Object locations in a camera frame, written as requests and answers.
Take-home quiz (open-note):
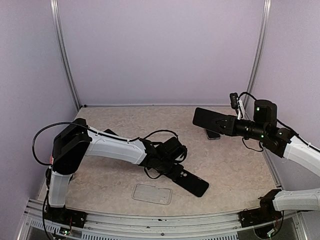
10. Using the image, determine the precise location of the red white patterned bowl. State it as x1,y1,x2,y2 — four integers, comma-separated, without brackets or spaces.
49,155,54,165

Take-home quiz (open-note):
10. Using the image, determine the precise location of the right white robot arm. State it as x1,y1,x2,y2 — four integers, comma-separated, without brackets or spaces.
211,92,320,227

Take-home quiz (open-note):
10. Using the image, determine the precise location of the black phone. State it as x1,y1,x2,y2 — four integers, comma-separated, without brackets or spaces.
104,128,118,136
192,107,233,136

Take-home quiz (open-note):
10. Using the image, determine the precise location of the aluminium frame post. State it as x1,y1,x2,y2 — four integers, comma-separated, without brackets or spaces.
49,0,82,111
246,0,272,94

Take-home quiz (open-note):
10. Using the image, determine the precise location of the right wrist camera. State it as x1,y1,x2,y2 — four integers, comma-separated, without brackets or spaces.
229,92,245,120

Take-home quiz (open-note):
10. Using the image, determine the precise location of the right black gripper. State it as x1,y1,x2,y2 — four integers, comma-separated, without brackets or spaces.
213,114,268,141

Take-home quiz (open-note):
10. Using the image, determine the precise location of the left aluminium frame post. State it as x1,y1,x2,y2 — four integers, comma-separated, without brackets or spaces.
49,0,82,111

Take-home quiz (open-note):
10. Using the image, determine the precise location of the right aluminium frame post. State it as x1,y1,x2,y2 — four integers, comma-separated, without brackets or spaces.
246,0,272,94

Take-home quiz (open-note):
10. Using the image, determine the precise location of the front aluminium rail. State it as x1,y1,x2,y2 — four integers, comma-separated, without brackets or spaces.
18,199,301,240

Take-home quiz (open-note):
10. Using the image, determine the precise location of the black phone case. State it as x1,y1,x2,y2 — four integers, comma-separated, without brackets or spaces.
173,169,210,198

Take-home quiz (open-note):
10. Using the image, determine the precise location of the clear plain phone case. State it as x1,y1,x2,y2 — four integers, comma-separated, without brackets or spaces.
132,183,172,205

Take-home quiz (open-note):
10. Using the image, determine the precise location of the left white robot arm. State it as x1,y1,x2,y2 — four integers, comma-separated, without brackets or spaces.
31,118,188,223

